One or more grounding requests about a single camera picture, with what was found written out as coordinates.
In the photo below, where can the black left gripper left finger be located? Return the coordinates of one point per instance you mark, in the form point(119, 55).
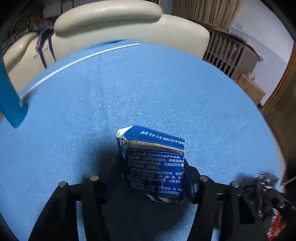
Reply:
point(112, 175)

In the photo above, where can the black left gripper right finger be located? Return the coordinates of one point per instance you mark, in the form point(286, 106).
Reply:
point(191, 182)

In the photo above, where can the blue toothpaste box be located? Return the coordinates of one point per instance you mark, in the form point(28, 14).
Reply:
point(153, 163)

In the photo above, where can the black plastic bag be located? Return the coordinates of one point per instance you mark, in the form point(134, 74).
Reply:
point(264, 183)

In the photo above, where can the blue table cloth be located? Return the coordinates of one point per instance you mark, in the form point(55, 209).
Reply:
point(73, 117)

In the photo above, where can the red plastic laundry basket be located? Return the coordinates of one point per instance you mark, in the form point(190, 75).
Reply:
point(278, 225)

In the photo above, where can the brown cardboard box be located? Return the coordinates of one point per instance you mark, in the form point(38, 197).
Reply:
point(251, 88)

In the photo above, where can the blue water bottle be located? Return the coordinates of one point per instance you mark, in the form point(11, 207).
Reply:
point(12, 106)

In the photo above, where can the wooden baby crib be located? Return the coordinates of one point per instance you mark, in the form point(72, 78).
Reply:
point(231, 54)

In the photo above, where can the white thin rod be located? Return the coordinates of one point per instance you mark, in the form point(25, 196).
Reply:
point(73, 63)

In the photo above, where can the cream leather sofa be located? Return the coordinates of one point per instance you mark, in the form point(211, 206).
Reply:
point(102, 21)

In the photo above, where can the beige curtain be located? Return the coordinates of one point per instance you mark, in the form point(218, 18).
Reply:
point(218, 13)

